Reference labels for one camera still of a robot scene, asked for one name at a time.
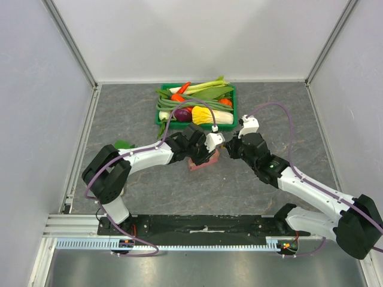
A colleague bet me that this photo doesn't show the purple onion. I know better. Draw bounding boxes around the purple onion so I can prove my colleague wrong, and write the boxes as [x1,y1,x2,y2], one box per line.
[174,108,192,123]

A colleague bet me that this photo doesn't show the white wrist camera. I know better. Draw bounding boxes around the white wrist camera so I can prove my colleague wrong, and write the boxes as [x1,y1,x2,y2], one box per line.
[205,125,225,152]
[238,115,259,139]

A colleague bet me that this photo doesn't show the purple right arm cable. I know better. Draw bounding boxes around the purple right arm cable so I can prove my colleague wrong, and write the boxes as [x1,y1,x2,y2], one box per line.
[247,102,383,258]

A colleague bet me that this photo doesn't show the green white bok choy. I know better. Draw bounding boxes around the green white bok choy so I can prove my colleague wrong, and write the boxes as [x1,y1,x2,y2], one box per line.
[114,140,135,149]

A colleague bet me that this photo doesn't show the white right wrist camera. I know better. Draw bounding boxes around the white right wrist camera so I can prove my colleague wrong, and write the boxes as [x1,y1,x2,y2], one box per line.
[238,115,259,139]

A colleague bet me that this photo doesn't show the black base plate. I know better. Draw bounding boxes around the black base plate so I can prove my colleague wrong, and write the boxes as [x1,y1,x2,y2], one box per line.
[97,213,311,240]

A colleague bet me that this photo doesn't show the orange pumpkin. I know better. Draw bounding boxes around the orange pumpkin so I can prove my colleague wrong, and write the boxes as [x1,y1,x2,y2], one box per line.
[218,98,233,108]

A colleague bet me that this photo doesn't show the green long beans bundle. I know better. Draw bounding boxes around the green long beans bundle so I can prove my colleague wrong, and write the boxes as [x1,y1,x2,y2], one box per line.
[156,97,234,112]

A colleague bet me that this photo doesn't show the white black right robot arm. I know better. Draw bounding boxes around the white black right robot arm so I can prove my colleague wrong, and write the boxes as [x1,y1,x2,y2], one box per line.
[224,133,382,259]

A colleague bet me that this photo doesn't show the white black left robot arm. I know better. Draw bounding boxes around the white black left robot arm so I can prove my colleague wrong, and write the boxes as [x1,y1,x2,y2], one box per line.
[81,123,221,235]

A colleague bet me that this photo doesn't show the yellow napa cabbage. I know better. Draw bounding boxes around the yellow napa cabbage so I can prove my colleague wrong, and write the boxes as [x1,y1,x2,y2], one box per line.
[191,106,234,125]

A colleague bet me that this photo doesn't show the slotted cable duct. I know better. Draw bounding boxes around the slotted cable duct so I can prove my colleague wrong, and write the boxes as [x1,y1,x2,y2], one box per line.
[56,235,280,252]

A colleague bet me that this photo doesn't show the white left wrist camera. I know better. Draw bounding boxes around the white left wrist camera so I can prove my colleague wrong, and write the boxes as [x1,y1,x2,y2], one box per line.
[205,125,225,152]

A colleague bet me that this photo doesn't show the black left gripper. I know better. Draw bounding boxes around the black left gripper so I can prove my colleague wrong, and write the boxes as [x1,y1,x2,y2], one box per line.
[187,136,215,166]

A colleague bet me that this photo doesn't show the pale green celery stalk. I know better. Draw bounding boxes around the pale green celery stalk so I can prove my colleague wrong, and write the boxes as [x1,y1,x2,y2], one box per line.
[166,76,229,95]

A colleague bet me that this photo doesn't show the large green leaf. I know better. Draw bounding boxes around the large green leaf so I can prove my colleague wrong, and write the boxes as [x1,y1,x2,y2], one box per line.
[192,86,234,100]

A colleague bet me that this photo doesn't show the pink express box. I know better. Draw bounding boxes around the pink express box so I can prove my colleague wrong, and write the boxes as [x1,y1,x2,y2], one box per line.
[188,149,220,171]

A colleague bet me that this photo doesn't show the red chili pepper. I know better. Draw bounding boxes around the red chili pepper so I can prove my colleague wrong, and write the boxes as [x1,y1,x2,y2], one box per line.
[177,82,191,94]

